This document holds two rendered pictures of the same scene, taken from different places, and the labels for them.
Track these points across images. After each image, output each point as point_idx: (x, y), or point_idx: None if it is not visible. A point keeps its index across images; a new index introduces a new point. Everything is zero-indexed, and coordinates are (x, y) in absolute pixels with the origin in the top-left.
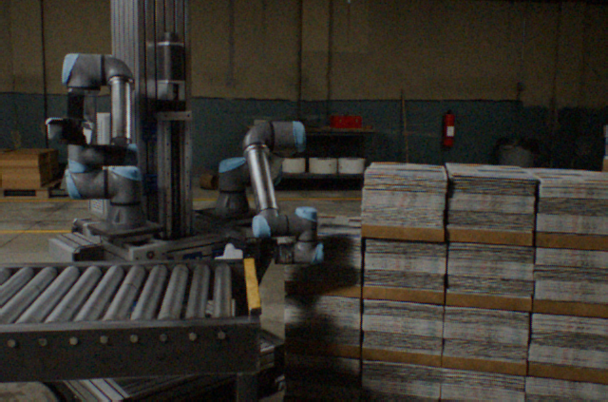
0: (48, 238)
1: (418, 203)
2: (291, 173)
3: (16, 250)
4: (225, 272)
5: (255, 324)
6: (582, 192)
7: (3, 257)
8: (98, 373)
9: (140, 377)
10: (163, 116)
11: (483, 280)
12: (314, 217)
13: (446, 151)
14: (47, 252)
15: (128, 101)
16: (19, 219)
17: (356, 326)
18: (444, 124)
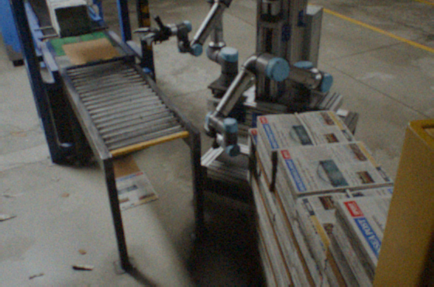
0: (411, 52)
1: (266, 157)
2: None
3: (377, 55)
4: (170, 132)
5: (101, 158)
6: (308, 229)
7: (362, 57)
8: (89, 143)
9: (229, 161)
10: (259, 23)
11: (281, 237)
12: (227, 128)
13: None
14: (388, 63)
15: (212, 16)
16: (425, 29)
17: (257, 208)
18: None
